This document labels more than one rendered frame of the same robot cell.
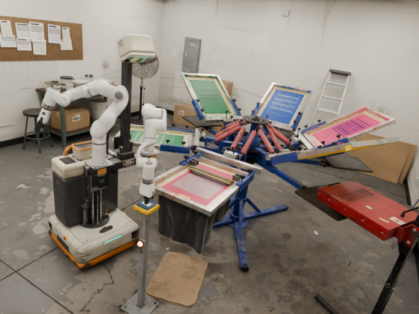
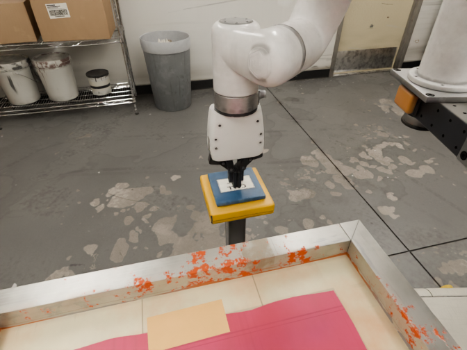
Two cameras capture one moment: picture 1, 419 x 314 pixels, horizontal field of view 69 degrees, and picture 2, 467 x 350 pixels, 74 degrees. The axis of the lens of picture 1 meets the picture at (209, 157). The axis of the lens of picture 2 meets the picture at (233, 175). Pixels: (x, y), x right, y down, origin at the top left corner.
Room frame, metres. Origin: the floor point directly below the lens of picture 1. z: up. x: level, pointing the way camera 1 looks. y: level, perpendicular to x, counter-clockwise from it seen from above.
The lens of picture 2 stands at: (2.17, 0.06, 1.37)
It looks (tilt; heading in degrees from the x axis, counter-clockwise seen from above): 37 degrees down; 140
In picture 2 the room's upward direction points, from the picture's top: straight up
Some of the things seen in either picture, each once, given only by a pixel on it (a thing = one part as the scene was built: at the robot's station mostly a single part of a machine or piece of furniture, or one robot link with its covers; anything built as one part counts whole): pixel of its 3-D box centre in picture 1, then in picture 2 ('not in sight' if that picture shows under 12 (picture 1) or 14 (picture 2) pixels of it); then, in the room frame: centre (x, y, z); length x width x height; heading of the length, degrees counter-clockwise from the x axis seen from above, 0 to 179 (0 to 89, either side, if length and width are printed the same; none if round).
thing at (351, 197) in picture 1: (368, 207); not in sight; (2.01, -1.23, 1.06); 0.61 x 0.46 x 0.12; 34
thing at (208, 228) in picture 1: (217, 216); not in sight; (2.10, -0.14, 0.74); 0.46 x 0.04 x 0.42; 154
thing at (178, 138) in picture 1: (169, 131); not in sight; (3.13, 0.47, 1.05); 1.08 x 0.61 x 0.23; 94
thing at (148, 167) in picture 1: (149, 167); (252, 62); (1.83, 0.38, 1.22); 0.15 x 0.10 x 0.11; 13
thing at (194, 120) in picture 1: (217, 133); not in sight; (3.75, -0.06, 0.91); 1.34 x 0.40 x 0.08; 34
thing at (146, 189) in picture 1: (147, 187); (235, 128); (1.79, 0.38, 1.09); 0.10 x 0.07 x 0.11; 64
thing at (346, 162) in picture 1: (307, 160); not in sight; (3.24, -1.11, 0.91); 1.34 x 0.40 x 0.08; 94
